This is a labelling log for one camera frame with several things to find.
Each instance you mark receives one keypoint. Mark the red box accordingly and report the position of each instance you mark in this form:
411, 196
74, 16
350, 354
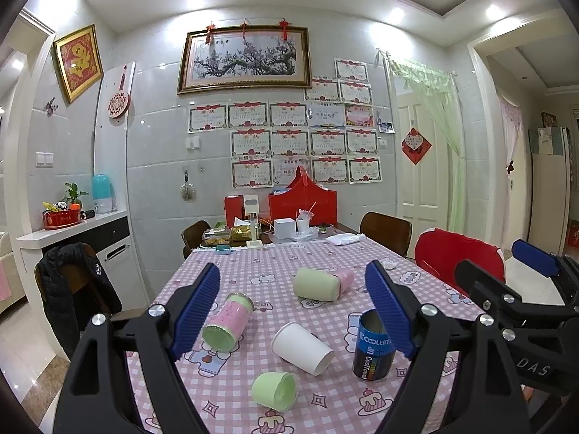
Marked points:
233, 210

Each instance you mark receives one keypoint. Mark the white cup with straws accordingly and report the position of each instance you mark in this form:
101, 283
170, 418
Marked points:
303, 224

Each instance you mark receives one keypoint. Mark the small wall photos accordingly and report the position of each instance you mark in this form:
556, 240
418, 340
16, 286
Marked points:
386, 126

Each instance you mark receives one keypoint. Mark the pink curtain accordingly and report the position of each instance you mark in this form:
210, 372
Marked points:
513, 144

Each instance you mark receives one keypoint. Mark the white paper cup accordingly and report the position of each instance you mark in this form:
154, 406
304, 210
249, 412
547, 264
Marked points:
301, 348

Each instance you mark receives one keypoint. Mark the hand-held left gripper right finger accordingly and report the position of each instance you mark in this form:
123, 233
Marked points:
384, 300

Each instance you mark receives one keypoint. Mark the teal thermos jug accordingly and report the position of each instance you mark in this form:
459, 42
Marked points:
102, 194

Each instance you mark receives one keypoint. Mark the light green curtain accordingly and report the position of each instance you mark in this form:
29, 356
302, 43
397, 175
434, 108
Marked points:
436, 95

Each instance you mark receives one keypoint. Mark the small green potted plant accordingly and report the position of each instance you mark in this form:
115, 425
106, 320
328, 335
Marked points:
72, 194

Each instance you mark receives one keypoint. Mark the white square box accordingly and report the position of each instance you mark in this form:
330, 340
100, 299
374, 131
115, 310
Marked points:
285, 229

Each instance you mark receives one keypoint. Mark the white tall cabinet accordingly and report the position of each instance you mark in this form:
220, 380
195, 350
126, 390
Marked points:
549, 203

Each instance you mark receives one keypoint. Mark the red knot ornament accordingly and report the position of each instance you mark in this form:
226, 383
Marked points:
210, 31
244, 28
284, 28

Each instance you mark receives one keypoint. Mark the round red hanging ornament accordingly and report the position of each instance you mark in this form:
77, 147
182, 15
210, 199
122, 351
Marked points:
118, 103

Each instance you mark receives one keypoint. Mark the black jacket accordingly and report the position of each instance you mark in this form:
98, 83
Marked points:
68, 289

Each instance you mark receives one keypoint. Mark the dark blue printed can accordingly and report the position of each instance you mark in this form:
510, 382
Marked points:
373, 352

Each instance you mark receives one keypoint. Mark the double light switch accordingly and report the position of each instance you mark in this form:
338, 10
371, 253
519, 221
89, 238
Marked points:
45, 159

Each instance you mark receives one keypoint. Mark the plain pink cup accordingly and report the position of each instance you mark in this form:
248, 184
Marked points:
346, 279

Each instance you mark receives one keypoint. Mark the clear food container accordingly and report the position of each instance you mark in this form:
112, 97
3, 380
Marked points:
216, 237

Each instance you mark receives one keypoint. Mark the white tabletop stand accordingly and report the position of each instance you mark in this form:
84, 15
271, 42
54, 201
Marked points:
251, 217

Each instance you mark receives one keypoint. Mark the white panel door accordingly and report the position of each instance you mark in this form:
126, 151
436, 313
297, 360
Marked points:
418, 190

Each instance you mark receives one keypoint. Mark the framed blossom painting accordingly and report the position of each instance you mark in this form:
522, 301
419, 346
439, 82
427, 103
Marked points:
246, 58

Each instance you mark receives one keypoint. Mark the white wall socket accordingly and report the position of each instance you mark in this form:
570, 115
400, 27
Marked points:
193, 143

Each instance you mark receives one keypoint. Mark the wooden chair with jacket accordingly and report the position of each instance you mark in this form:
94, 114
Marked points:
131, 316

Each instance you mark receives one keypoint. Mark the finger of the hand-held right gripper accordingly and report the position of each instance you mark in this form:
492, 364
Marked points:
536, 255
479, 280

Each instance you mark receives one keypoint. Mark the small teal tin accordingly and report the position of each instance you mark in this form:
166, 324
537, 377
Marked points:
222, 249

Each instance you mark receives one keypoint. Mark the small light green cup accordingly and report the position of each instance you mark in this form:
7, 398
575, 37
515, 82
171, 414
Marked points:
273, 386

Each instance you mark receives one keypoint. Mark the white sideboard cabinet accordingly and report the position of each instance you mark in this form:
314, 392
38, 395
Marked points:
108, 248

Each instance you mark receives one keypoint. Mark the pink checked tablecloth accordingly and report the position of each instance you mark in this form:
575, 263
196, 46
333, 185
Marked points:
253, 285

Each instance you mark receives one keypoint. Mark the pink cup with green rim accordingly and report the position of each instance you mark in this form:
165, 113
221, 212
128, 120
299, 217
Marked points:
226, 327

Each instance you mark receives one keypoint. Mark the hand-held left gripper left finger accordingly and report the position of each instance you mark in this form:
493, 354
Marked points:
194, 312

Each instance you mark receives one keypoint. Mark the group of wall certificates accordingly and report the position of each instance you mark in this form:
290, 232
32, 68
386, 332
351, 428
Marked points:
289, 144

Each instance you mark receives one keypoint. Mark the white plastic bag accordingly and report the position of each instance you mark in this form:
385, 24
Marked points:
346, 238

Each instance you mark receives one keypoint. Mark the gold snack packet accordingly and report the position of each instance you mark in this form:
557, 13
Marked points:
240, 233

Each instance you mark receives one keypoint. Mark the framed red gold picture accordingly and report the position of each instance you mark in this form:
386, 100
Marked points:
78, 61

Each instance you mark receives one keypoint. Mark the red basket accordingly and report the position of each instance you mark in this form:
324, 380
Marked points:
61, 219

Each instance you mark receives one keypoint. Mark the red gift bag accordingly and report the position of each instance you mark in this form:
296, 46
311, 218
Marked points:
302, 203

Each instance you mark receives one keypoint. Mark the red chair cover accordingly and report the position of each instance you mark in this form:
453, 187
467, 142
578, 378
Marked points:
452, 253

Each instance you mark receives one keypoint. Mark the large light green cup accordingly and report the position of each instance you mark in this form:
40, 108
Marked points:
316, 284

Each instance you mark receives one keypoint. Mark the butterfly wall decoration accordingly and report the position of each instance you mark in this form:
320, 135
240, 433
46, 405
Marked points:
50, 107

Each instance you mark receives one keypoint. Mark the grey hanging brush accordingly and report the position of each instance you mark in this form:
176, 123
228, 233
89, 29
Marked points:
187, 190

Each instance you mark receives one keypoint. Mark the red diamond door ornament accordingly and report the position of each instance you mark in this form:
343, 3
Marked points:
416, 145

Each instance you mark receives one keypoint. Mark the brown wooden chair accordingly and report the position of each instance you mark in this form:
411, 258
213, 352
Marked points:
193, 235
384, 230

